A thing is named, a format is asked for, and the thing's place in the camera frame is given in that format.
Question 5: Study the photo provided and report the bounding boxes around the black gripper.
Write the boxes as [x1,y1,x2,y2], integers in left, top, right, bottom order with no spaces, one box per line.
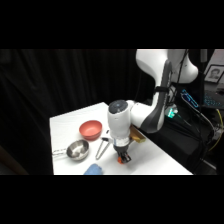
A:
[112,143,132,164]

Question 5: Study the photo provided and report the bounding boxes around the pink bowl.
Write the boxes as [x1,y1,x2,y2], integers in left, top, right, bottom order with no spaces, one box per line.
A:
[78,119,104,142]

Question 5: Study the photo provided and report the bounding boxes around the metal tongs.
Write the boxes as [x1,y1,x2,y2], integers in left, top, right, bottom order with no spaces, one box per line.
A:
[95,137,111,161]

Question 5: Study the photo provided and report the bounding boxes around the blue cloth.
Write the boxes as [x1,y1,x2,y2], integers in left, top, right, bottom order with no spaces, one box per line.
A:
[83,162,104,176]

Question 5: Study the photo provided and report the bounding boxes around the black covered robot stand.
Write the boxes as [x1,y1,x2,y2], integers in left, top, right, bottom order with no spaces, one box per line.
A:
[139,106,216,176]

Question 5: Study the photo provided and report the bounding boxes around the small green light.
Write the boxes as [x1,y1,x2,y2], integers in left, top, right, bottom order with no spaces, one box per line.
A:
[165,105,178,120]

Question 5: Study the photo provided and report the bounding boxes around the blue lit device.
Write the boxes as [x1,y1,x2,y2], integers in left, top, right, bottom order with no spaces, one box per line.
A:
[180,88,201,111]

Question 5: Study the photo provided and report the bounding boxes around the black curtain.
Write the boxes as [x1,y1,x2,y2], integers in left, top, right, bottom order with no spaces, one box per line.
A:
[0,49,158,176]

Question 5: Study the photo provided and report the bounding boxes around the framed portrait picture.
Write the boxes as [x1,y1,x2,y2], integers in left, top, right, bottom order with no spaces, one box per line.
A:
[203,64,224,84]

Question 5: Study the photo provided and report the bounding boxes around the steel pot with handle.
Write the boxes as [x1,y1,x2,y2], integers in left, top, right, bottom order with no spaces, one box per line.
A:
[51,139,91,163]

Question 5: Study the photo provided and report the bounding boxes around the yellow cable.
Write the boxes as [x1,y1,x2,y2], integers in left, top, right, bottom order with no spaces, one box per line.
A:
[207,108,224,152]

